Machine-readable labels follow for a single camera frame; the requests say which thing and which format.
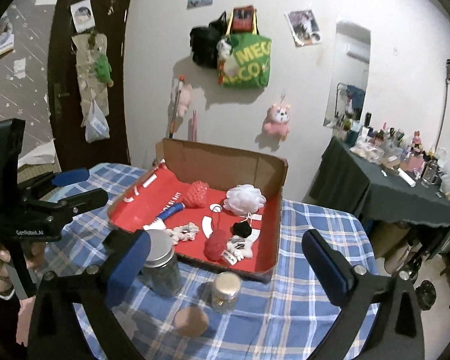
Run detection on blue white tube toy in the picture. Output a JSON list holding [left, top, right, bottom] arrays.
[[143, 202, 185, 231]]

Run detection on beige knotted rope toy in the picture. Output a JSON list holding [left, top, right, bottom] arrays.
[[165, 222, 200, 245]]

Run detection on tan round powder puff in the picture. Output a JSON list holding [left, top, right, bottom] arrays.
[[174, 306, 209, 338]]

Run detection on red knitted ball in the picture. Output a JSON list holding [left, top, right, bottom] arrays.
[[204, 230, 237, 266]]

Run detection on black knitted scrunchie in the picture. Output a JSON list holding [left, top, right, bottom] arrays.
[[232, 220, 252, 238]]

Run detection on white mesh bath pouf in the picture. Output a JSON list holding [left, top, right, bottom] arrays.
[[223, 184, 266, 219]]

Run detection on white fluffy bunny clip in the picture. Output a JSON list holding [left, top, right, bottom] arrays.
[[226, 236, 253, 261]]

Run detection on colourful patterned small box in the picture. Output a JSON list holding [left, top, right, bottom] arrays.
[[103, 229, 135, 258]]

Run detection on white plastic bag on door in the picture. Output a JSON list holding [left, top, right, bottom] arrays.
[[85, 100, 110, 143]]

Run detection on tall jar dark contents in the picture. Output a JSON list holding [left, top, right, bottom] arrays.
[[142, 229, 182, 297]]

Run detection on green plush on door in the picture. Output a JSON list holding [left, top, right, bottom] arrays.
[[94, 54, 113, 87]]

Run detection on pink plush with stick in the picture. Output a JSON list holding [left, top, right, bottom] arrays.
[[168, 75, 193, 138]]

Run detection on cardboard box red lining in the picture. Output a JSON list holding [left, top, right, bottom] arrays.
[[107, 138, 288, 283]]

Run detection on dark green covered side table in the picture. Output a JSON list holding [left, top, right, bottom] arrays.
[[309, 138, 450, 227]]

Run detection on blue plaid tablecloth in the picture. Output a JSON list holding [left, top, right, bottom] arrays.
[[40, 162, 380, 360]]

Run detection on small jar golden capsules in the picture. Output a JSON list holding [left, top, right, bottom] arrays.
[[211, 271, 241, 313]]

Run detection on dark brown door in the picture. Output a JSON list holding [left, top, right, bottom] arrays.
[[48, 0, 130, 171]]

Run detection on green tote bag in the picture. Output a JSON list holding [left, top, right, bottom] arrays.
[[217, 7, 272, 89]]

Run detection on red pouch above tote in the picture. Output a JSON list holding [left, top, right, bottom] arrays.
[[232, 5, 254, 33]]

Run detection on black bag on wall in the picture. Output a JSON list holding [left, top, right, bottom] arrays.
[[189, 11, 227, 69]]

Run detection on pink plush on wall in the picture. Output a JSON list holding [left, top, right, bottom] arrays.
[[262, 103, 290, 141]]

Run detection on wall mirror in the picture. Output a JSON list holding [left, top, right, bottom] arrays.
[[323, 21, 371, 128]]

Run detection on photo on wall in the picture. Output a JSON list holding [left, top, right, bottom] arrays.
[[284, 10, 321, 47]]

